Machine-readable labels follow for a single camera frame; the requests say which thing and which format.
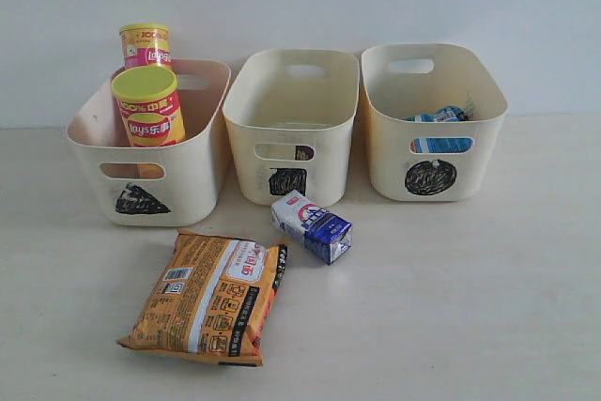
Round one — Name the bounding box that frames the purple juice carton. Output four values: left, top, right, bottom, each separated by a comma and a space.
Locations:
294, 146, 315, 161

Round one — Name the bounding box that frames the blue snack packet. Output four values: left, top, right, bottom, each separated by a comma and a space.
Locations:
405, 105, 473, 154

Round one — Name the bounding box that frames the yellow Lays chip can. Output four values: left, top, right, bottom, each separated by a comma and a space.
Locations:
111, 66, 186, 148

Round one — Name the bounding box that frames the pink Lays chip can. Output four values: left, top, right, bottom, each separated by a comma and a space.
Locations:
119, 23, 172, 69

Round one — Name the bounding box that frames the cream bin with square mark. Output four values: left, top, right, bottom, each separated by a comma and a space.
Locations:
223, 49, 361, 207

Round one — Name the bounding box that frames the blue white milk carton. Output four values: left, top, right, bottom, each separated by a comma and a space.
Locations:
271, 190, 353, 265

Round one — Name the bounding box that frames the cream bin with circle mark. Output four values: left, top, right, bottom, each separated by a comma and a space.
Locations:
361, 43, 508, 202

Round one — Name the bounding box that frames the cream bin with triangle mark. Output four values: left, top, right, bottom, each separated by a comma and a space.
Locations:
67, 59, 232, 227

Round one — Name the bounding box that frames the orange noodle packet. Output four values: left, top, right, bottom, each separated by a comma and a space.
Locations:
117, 229, 288, 367

